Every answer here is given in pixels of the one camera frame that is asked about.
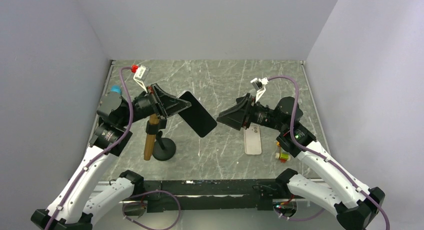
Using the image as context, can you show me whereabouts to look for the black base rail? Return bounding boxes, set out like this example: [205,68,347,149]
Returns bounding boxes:
[124,178,294,216]

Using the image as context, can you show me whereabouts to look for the colourful toy brick assembly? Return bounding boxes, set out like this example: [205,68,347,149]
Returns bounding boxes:
[275,146,291,163]

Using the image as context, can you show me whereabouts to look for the gold microphone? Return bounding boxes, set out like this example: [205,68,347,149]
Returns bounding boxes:
[143,114,160,161]

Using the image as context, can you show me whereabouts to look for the blue toy microphone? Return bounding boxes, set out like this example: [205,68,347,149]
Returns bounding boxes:
[110,85,122,95]

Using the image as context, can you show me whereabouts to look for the phone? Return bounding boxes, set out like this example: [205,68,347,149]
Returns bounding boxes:
[178,91,218,138]

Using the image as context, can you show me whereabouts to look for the black microphone stand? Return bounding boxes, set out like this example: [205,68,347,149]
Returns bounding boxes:
[152,119,176,161]

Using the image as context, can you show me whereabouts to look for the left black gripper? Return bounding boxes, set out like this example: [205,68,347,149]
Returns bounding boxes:
[118,83,191,127]

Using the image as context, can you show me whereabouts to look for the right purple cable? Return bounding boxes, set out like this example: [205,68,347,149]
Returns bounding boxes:
[267,75,391,230]

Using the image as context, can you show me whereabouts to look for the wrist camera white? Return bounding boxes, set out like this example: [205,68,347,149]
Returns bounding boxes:
[131,64,150,92]
[250,77,269,103]

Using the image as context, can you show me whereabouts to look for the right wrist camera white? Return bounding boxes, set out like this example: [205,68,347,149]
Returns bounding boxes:
[250,77,269,103]

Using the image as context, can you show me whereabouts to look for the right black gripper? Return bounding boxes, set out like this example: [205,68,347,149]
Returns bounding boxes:
[216,92,287,132]

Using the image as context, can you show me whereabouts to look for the beige phone case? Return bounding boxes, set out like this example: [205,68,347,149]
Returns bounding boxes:
[243,123,262,156]

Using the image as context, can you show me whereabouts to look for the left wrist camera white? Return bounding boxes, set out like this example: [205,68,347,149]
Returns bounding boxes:
[131,64,150,92]

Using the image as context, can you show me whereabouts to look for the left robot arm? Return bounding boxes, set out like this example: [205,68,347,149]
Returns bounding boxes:
[30,84,191,230]

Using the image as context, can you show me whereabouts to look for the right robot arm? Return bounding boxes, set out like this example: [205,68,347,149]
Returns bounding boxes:
[216,93,385,230]

